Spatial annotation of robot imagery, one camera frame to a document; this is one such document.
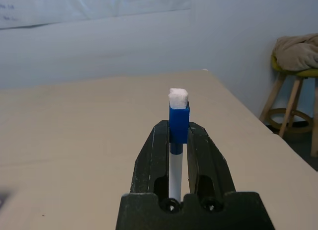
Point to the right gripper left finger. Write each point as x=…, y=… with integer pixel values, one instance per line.
x=151, y=160

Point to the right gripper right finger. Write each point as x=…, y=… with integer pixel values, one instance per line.
x=211, y=160

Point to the white marker pen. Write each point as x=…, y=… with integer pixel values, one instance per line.
x=177, y=120

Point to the wooden stool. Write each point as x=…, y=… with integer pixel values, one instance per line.
x=275, y=93

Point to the glossy white wall board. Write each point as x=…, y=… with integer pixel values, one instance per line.
x=74, y=6

